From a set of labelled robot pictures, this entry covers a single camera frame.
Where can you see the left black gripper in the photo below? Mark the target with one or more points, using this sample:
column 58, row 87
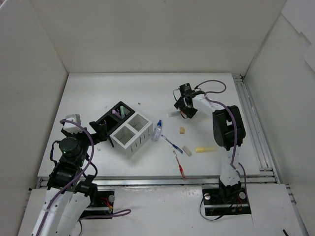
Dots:
column 99, row 131

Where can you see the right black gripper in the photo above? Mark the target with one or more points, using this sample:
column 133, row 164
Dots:
column 185, row 105

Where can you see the orange highlighter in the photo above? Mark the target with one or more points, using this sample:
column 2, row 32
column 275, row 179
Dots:
column 174, row 114

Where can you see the purple highlighter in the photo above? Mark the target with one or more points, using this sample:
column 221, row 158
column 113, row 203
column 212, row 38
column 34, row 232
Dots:
column 114, row 112

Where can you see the green highlighter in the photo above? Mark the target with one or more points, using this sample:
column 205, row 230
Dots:
column 122, row 110

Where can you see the small clear spray bottle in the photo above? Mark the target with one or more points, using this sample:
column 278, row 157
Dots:
column 157, row 131

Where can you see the blue ballpoint pen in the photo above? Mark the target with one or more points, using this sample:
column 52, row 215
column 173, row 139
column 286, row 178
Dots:
column 172, row 144

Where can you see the yellow highlighter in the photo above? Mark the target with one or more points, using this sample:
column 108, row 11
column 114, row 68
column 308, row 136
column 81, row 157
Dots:
column 205, row 149

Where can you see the red ballpoint pen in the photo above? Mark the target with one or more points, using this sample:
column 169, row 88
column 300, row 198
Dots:
column 179, row 165

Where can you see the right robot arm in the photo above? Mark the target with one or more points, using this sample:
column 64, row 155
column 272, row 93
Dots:
column 228, row 129

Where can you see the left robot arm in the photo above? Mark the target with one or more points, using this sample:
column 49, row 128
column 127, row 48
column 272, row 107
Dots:
column 67, row 196

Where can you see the black desk organizer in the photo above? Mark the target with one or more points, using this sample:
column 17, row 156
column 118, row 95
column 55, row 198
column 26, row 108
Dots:
column 112, row 121

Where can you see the white desk organizer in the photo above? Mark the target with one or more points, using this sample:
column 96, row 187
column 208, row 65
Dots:
column 129, row 137

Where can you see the white eraser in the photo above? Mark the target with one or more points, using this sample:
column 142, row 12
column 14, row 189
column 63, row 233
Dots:
column 187, row 151

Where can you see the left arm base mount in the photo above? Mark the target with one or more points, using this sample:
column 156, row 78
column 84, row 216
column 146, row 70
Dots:
column 102, row 205

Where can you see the aluminium front rail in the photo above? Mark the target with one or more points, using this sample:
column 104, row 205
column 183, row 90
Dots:
column 147, row 180

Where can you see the aluminium side rail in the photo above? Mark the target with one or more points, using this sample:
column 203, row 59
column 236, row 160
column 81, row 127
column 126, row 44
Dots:
column 268, row 171

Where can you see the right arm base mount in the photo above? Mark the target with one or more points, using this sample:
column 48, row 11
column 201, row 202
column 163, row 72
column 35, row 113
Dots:
column 216, row 204

